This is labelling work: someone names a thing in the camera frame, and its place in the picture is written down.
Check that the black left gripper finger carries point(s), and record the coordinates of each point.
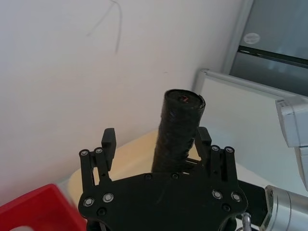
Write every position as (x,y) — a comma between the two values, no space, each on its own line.
(108,144)

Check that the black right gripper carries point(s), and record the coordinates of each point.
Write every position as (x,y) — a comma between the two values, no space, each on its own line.
(256,204)

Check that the black cylinder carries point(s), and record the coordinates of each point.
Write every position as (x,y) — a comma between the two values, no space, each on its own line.
(179,125)

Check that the cream round object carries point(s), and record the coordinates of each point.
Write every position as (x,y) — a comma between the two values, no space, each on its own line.
(134,156)

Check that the red plastic bin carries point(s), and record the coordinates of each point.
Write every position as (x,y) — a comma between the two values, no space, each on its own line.
(36,207)

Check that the grey framed glass window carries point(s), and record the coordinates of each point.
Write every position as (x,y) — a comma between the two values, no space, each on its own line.
(272,36)

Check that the white board with grey frame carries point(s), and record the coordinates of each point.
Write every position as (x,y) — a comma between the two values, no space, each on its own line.
(240,115)

